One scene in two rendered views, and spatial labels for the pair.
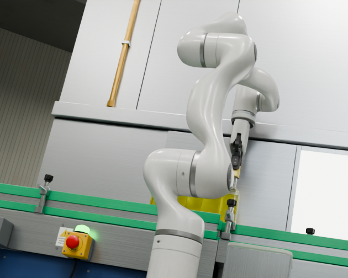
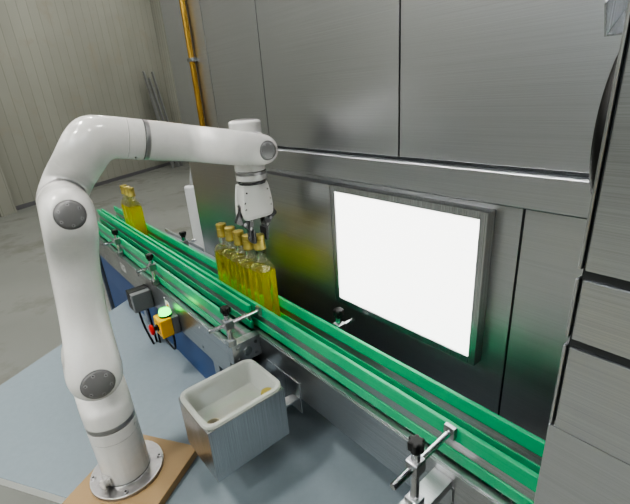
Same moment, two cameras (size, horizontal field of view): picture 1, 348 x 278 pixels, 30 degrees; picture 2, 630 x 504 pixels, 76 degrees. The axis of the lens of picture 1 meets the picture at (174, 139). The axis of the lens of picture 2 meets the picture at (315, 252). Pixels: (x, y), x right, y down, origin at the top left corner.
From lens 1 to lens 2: 1.95 m
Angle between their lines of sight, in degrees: 56
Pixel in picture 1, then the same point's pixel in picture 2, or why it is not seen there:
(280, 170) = (320, 219)
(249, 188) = (301, 239)
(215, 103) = (63, 299)
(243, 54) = (46, 237)
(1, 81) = not seen: outside the picture
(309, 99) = (339, 102)
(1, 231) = (135, 304)
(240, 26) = (78, 150)
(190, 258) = (104, 450)
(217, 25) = (54, 164)
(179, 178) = not seen: hidden behind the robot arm
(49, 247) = not seen: hidden behind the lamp
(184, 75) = (236, 90)
